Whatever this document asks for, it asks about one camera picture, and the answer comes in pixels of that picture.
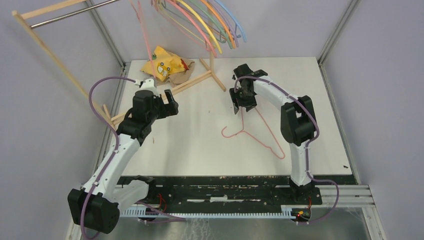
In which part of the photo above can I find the wooden clothes rack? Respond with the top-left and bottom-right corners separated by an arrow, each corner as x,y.
11,0 -> 227,127

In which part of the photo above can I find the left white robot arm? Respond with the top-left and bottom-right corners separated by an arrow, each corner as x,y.
67,89 -> 179,237

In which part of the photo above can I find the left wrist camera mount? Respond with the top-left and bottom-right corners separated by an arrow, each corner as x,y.
134,78 -> 159,96

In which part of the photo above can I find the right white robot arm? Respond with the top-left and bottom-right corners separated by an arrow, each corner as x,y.
229,63 -> 320,204

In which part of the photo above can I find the beige cloth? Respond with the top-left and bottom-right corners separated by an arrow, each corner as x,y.
165,57 -> 196,86

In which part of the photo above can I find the metal rack rod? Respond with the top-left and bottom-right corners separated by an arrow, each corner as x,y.
29,0 -> 119,29

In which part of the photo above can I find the yellow hanger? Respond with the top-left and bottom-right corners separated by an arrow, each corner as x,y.
155,0 -> 223,55

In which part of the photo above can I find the green hanger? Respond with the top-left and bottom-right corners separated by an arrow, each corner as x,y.
165,0 -> 234,50

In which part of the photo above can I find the yellow garment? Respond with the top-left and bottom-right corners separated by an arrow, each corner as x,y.
140,45 -> 192,82

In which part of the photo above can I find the white slotted cable duct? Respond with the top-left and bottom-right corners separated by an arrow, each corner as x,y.
120,206 -> 296,220

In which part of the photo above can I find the light blue hanger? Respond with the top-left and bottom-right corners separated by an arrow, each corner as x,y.
214,0 -> 247,47

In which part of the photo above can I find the pink plastic hanger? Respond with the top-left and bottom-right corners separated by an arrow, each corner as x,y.
152,0 -> 222,58

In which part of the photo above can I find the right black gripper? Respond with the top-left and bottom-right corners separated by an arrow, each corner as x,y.
229,85 -> 258,113

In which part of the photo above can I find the pink wire hanger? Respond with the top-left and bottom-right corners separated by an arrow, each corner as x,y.
129,0 -> 157,79
220,109 -> 286,160

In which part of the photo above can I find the purple hanger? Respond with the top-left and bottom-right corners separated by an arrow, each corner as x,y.
185,0 -> 240,48

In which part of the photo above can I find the orange hanger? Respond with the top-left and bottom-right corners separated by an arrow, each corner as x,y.
185,0 -> 237,50

